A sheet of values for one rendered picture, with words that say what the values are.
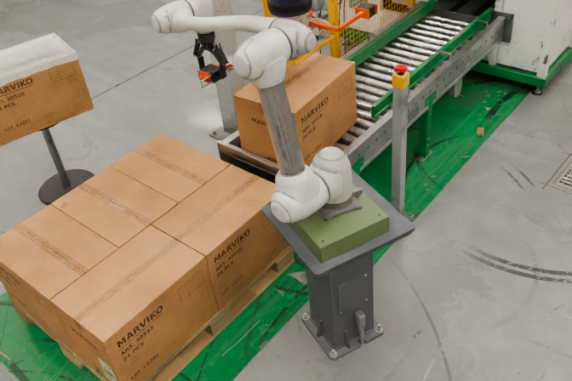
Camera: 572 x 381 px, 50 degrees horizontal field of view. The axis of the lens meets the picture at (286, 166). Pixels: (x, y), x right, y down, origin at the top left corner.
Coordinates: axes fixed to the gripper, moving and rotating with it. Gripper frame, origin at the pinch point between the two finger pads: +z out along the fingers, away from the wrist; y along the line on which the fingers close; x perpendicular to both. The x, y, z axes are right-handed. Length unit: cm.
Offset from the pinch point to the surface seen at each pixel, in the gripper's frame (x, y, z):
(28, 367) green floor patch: 117, 47, 127
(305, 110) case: -39, -20, 35
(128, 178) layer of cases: 23, 61, 73
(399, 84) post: -79, -51, 31
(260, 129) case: -28, 3, 49
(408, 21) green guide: -215, 22, 66
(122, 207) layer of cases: 41, 44, 73
